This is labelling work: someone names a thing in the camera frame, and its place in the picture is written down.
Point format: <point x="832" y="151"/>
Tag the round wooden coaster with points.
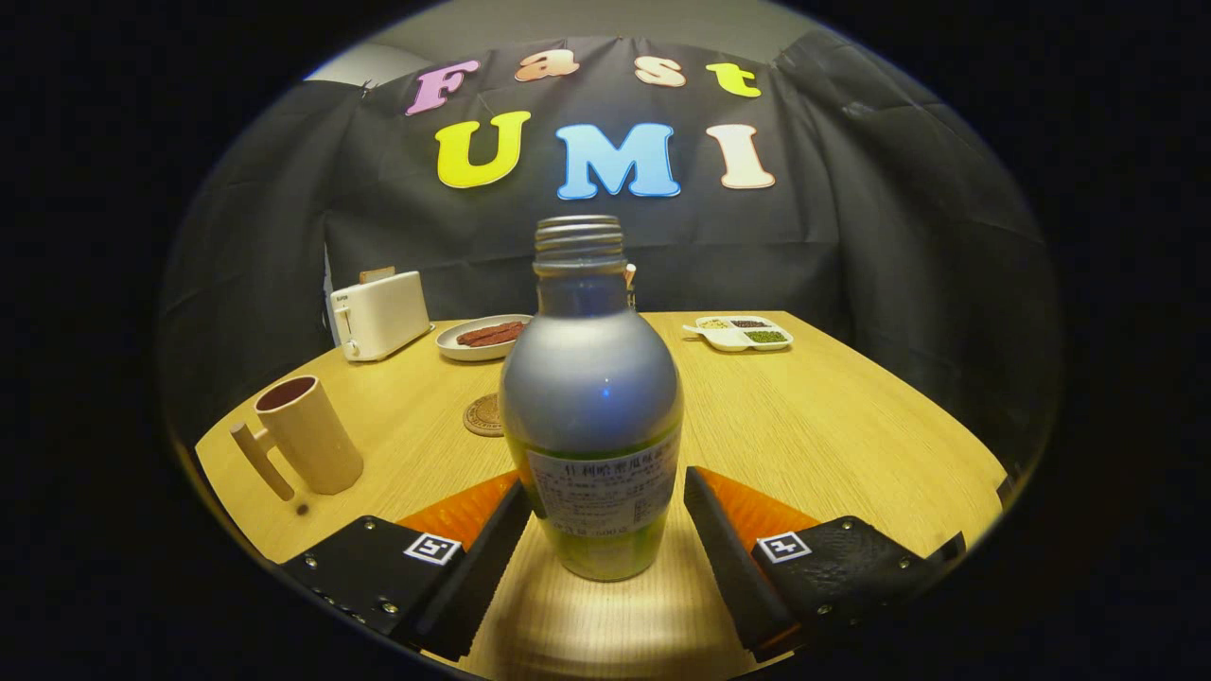
<point x="482" y="416"/>

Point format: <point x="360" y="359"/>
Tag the white toaster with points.
<point x="383" y="317"/>

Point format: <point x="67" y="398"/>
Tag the silver juice bottle green label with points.
<point x="591" y="397"/>

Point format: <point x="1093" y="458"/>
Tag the white oval plate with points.
<point x="464" y="350"/>

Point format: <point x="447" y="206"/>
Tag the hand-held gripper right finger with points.
<point x="733" y="567"/>

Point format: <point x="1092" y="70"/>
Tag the black backdrop cloth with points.
<point x="899" y="236"/>

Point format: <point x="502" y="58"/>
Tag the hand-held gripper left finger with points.
<point x="473" y="577"/>

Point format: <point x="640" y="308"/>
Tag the white divided dish with beans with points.
<point x="743" y="334"/>

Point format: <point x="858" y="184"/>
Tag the red meat strips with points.
<point x="490" y="333"/>

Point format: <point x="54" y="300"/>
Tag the wooden table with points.
<point x="804" y="426"/>

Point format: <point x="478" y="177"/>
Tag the toast slice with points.
<point x="377" y="274"/>

